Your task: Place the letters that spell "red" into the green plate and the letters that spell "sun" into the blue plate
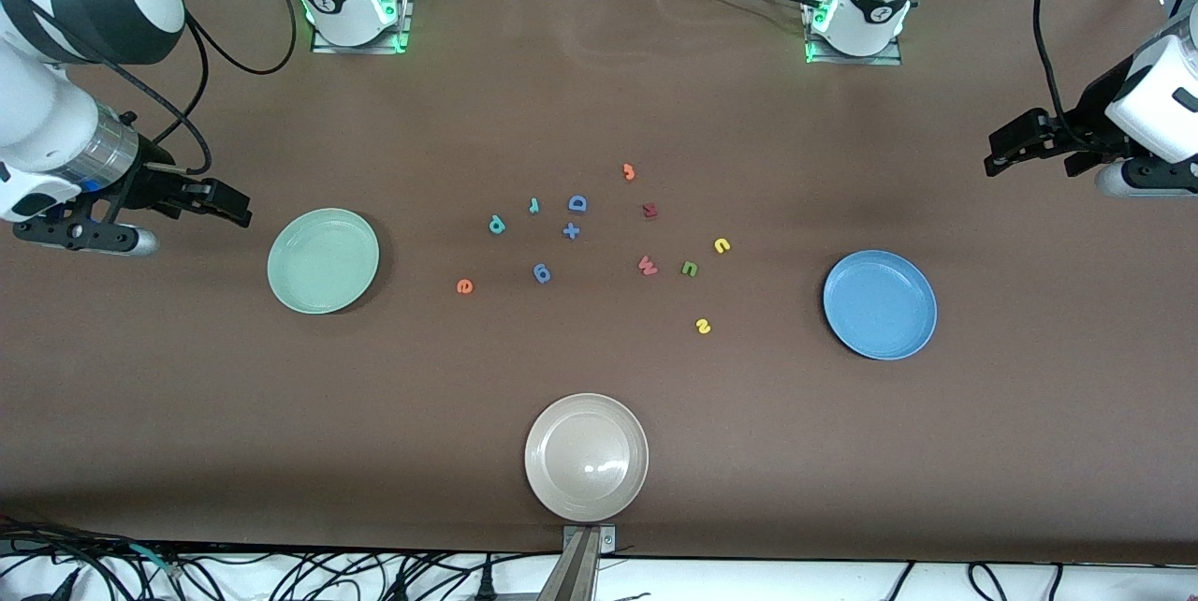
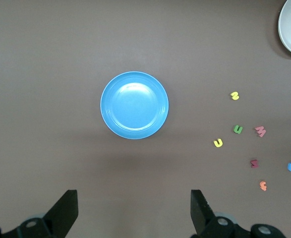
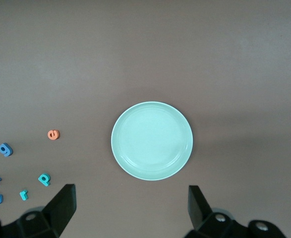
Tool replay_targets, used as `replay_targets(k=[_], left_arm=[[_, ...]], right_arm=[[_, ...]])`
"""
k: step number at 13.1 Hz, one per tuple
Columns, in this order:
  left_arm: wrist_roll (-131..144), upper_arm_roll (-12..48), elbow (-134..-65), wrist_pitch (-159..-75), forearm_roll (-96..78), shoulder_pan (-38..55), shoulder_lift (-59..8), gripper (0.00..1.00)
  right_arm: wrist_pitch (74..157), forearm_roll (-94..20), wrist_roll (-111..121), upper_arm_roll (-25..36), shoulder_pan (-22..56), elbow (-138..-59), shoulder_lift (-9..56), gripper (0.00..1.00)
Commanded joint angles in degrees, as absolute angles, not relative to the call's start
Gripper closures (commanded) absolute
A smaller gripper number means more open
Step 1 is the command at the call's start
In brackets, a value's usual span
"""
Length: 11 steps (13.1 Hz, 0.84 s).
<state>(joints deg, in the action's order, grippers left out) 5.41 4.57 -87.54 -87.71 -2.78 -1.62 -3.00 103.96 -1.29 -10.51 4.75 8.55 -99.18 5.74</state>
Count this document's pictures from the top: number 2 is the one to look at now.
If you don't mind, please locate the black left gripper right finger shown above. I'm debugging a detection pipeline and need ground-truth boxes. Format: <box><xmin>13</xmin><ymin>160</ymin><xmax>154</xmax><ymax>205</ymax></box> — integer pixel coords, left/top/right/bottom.
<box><xmin>190</xmin><ymin>189</ymin><xmax>288</xmax><ymax>238</ymax></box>

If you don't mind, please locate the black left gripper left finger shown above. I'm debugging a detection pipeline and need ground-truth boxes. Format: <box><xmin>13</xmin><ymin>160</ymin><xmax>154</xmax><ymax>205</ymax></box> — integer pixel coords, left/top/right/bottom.
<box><xmin>0</xmin><ymin>189</ymin><xmax>79</xmax><ymax>238</ymax></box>

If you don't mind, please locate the pink foam letter w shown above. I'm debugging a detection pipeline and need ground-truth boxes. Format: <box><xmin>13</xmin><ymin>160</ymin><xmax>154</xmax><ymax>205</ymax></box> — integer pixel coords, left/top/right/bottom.
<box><xmin>254</xmin><ymin>126</ymin><xmax>267</xmax><ymax>138</ymax></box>

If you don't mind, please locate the blue round plate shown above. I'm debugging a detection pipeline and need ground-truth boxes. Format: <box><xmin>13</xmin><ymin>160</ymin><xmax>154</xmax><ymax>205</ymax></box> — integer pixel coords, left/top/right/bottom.
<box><xmin>100</xmin><ymin>71</ymin><xmax>170</xmax><ymax>140</ymax></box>

